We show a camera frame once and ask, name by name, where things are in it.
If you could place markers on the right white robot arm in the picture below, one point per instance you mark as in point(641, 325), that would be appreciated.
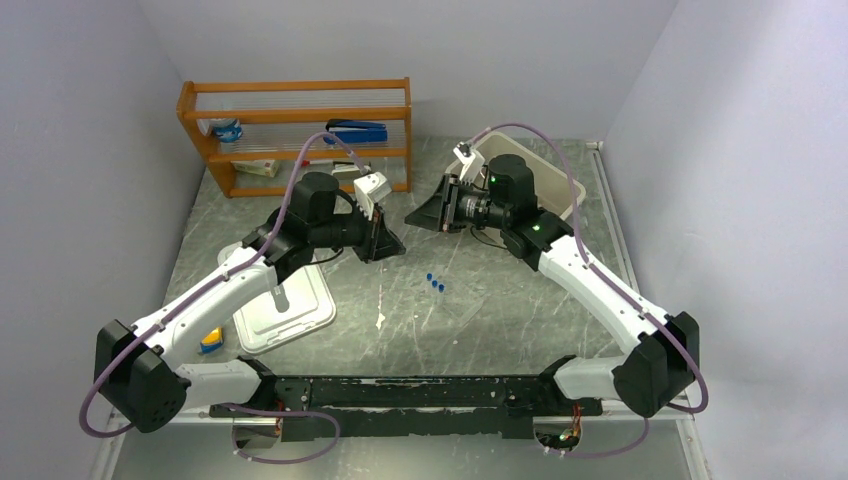
point(550, 246)

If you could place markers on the beige plastic bin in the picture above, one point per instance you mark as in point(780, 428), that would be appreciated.
point(552, 185)

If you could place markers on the red white marker pen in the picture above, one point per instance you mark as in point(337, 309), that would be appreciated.
point(318, 162)

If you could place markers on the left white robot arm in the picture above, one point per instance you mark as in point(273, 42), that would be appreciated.
point(143, 369)

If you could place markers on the orange wooden shelf rack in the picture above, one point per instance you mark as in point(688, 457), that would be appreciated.
point(278, 117)

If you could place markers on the blue yellow small object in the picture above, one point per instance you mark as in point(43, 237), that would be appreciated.
point(212, 341)

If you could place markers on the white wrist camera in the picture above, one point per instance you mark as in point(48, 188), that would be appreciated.
point(370, 190)
point(471, 161)

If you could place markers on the blue stapler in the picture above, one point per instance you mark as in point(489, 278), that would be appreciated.
point(357, 132)

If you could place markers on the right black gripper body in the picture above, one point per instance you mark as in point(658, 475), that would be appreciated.
point(464, 205)

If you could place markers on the white plastic container lid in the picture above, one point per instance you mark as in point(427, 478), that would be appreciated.
point(273, 315)

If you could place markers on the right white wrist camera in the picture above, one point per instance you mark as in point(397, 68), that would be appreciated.
point(471, 161)

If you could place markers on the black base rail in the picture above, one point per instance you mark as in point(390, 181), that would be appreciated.
point(383, 407)

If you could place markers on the small white green box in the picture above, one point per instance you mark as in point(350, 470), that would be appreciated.
point(264, 168)

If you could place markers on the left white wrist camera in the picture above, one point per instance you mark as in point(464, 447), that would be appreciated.
point(370, 190)

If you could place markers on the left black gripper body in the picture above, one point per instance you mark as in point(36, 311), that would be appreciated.
point(365, 233)

